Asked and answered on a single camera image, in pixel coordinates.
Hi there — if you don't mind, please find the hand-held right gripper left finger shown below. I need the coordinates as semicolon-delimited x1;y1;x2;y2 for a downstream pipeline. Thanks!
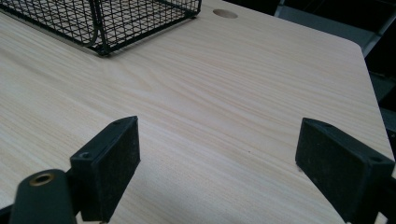
69;115;141;224

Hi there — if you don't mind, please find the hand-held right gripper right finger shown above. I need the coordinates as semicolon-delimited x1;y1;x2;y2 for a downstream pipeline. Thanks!
294;117;396;224

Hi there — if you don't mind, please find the grey metal stand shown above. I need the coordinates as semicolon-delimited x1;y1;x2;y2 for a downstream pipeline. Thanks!
274;0;396;59

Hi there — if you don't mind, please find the black wire mesh basket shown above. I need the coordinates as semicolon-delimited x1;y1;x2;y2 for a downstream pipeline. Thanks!
0;0;203;57

